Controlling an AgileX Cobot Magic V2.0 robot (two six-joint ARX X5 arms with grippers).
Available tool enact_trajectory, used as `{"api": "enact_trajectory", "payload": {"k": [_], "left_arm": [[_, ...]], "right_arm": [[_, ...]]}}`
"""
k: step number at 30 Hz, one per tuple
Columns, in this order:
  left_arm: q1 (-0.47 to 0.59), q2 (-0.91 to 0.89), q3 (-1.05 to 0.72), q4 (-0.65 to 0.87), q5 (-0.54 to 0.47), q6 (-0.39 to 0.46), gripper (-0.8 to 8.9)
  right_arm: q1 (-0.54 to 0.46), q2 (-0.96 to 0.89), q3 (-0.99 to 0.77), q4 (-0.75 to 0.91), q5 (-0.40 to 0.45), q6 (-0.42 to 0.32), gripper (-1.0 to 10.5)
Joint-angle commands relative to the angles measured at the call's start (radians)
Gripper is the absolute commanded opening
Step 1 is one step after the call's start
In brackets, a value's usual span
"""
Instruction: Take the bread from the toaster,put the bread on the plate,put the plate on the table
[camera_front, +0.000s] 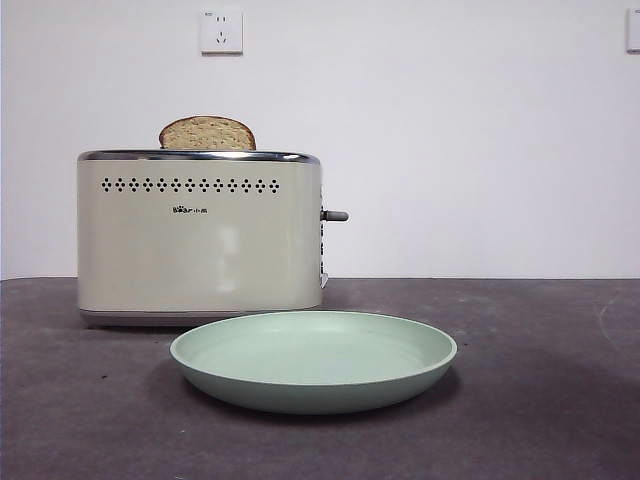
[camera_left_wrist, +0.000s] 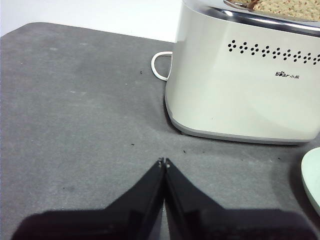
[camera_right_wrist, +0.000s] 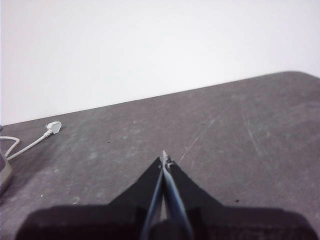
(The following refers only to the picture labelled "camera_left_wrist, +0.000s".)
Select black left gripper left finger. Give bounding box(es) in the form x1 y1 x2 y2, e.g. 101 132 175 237
11 156 166 240

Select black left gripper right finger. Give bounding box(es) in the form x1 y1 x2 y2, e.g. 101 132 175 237
164 157 319 240

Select pale green round plate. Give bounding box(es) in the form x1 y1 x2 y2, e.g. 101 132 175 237
301 147 320 217

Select toasted bread slice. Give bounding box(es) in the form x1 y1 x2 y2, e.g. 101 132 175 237
246 0 320 21

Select cream two-slot toaster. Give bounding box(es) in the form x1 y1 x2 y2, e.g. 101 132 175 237
163 0 320 146

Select white toaster power cord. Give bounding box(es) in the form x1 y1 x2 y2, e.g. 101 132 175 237
151 51 174 81

